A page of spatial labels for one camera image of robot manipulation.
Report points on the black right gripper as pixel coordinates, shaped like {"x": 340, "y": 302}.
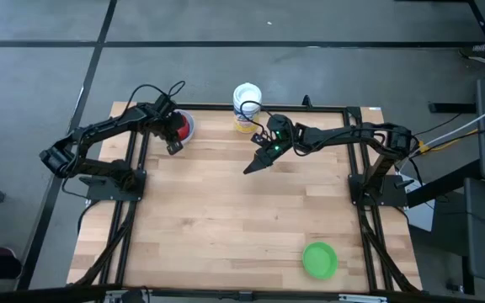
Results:
{"x": 282, "y": 136}

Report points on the green round lid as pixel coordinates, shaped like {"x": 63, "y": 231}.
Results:
{"x": 319, "y": 261}

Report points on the black aluminium table frame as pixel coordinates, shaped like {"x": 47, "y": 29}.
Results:
{"x": 225, "y": 107}

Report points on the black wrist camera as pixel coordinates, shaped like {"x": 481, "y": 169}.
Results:
{"x": 163, "y": 105}
{"x": 260, "y": 139}

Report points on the black desk leg bar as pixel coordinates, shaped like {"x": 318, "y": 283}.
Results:
{"x": 451, "y": 107}

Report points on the Lysol wipes canister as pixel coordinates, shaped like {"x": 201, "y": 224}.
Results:
{"x": 246, "y": 94}

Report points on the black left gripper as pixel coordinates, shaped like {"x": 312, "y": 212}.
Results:
{"x": 168, "y": 126}

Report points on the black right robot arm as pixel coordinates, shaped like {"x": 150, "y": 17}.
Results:
{"x": 343, "y": 134}

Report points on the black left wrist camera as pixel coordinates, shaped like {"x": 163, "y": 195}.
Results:
{"x": 163, "y": 105}

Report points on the white plastic bowl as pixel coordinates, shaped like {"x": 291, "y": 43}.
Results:
{"x": 192, "y": 126}

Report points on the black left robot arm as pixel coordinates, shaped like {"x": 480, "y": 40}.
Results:
{"x": 99, "y": 126}

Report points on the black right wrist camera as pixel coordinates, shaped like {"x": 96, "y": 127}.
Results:
{"x": 260, "y": 139}

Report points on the black clamp knob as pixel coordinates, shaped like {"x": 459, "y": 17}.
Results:
{"x": 306, "y": 102}

